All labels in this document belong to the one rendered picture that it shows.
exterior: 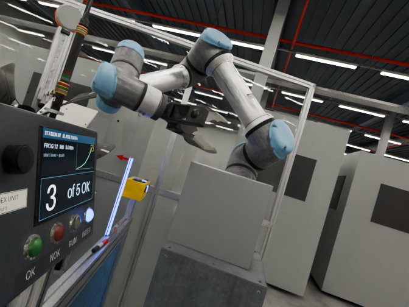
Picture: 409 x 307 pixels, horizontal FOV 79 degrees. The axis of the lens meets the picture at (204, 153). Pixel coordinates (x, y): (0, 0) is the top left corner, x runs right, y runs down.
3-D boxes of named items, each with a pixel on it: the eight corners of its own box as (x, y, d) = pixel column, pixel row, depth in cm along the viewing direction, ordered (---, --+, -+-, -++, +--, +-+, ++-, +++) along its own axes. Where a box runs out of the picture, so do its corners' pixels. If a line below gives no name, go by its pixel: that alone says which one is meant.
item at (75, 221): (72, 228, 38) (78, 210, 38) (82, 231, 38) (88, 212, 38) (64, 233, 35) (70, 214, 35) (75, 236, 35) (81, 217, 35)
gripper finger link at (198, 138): (208, 151, 76) (189, 129, 72) (218, 152, 71) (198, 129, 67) (202, 158, 75) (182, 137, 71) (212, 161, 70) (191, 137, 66)
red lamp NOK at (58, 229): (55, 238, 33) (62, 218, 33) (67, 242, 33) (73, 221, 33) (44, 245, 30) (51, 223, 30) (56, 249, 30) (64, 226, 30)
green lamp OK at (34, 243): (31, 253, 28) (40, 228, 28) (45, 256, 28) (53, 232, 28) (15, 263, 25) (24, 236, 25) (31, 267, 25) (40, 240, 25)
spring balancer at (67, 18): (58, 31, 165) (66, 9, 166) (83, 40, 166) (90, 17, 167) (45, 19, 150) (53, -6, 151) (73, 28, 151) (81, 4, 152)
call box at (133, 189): (127, 194, 138) (133, 175, 139) (145, 198, 139) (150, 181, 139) (119, 198, 122) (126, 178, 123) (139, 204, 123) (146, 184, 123)
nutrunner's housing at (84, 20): (45, 116, 100) (81, 11, 102) (56, 120, 103) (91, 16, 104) (47, 117, 97) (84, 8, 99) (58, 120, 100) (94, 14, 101)
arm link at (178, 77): (184, 71, 111) (84, 94, 74) (198, 52, 103) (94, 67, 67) (200, 91, 110) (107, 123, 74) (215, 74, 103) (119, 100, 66)
